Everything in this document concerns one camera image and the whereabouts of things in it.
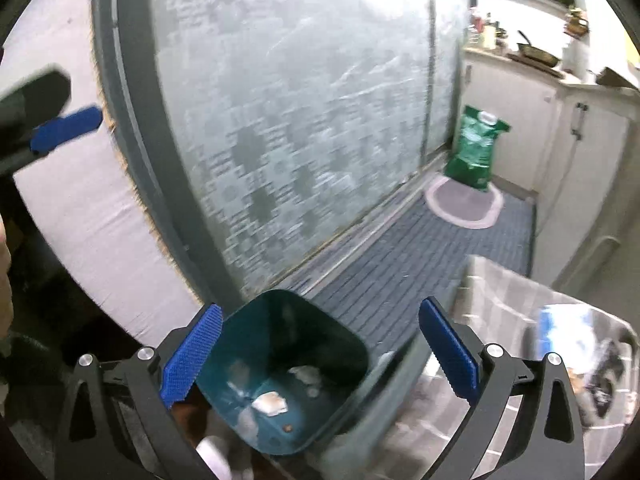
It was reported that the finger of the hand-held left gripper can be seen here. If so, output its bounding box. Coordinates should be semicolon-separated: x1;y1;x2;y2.
0;64;72;133
0;104;104;177

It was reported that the white kitchen cabinet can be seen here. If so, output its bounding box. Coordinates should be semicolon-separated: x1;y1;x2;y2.
462;45;640;286

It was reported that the black snack bag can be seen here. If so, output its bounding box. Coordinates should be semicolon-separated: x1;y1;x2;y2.
585;335;628;423

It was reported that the dark wok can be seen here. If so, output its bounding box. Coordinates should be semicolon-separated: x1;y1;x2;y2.
597;65;638;89

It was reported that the blue and white packet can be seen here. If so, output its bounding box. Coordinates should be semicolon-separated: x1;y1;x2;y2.
537;302;601;356

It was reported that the teal trash bin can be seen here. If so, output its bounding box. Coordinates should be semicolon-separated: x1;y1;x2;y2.
192;287;371;480

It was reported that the grey ribbed floor mat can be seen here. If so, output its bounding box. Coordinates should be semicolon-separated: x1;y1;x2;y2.
280;187;536;351

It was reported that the grey checked tablecloth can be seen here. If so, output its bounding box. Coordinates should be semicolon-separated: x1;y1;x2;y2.
380;254;638;480

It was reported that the black frying pan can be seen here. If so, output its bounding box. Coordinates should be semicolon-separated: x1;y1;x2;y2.
515;30;561;68

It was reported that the green rice bag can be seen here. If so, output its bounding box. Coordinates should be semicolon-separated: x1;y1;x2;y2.
444;105;512;191

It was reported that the frosted patterned glass door panel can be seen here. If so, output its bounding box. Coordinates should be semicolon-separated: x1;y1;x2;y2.
92;0;436;306
427;0;473;161

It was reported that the wall spice rack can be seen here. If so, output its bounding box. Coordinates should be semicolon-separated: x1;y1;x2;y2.
565;6;591;38

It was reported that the pink oval floor mat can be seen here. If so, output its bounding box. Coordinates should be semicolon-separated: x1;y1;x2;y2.
424;172;505;231

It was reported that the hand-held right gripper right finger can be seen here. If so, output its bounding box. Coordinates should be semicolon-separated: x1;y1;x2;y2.
418;296;586;480

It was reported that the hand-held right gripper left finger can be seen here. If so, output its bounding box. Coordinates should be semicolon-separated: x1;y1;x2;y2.
54;304;224;480

